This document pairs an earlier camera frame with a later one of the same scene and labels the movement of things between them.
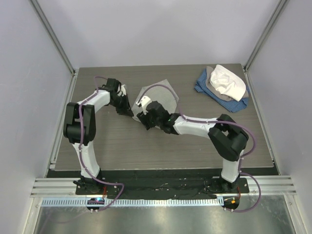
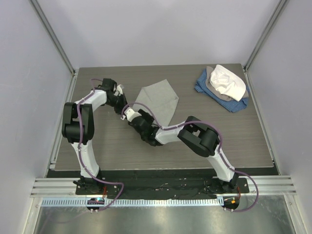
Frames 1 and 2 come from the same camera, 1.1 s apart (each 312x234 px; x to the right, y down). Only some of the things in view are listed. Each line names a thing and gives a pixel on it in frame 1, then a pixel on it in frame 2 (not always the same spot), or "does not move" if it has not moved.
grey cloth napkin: (161, 92) does not move
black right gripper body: (148, 120) → (149, 118)
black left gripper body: (115, 104) does not move
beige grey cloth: (208, 83) does not move
